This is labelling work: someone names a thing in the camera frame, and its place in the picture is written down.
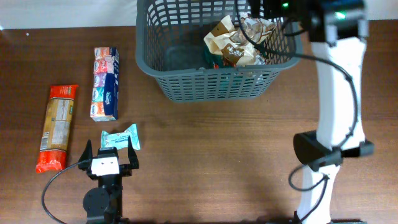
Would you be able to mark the orange spaghetti pasta package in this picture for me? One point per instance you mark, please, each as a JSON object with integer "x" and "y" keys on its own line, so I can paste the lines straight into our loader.
{"x": 56, "y": 131}

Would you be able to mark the Kleenex tissue multipack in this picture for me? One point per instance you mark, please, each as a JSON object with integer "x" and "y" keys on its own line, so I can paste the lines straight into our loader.
{"x": 105, "y": 94}

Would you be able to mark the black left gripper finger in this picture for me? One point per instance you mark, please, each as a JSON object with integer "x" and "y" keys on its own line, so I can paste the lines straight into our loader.
{"x": 132, "y": 156}
{"x": 86, "y": 157}

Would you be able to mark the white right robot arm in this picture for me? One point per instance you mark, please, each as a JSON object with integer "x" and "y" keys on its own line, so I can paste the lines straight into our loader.
{"x": 337, "y": 31}

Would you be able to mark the mint green snack wrapper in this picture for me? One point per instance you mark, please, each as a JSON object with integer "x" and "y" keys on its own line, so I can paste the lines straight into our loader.
{"x": 121, "y": 140}

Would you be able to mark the grey plastic basket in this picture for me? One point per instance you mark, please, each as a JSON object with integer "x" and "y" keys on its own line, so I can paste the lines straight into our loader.
{"x": 170, "y": 48}

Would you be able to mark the green snack bag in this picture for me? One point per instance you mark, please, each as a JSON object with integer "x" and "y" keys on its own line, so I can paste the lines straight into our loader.
{"x": 213, "y": 60}

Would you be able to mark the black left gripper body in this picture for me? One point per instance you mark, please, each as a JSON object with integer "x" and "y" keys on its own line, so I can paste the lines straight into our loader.
{"x": 114, "y": 180}

